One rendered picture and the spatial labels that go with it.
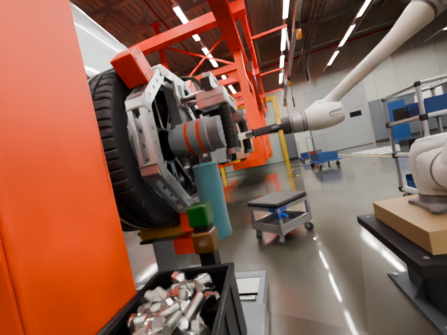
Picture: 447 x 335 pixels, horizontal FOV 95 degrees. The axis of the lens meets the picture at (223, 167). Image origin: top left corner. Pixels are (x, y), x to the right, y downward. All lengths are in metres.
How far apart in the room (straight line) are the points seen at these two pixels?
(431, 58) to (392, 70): 1.80
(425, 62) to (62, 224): 16.57
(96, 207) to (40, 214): 0.08
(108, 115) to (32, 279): 0.43
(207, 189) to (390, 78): 15.28
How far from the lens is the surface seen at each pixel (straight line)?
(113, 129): 0.65
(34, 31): 0.45
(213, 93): 0.64
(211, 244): 0.39
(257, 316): 0.45
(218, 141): 0.77
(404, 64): 16.15
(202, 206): 0.38
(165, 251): 0.95
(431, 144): 1.05
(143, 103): 0.65
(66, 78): 0.44
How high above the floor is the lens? 0.73
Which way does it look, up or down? 1 degrees down
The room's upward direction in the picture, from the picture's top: 12 degrees counter-clockwise
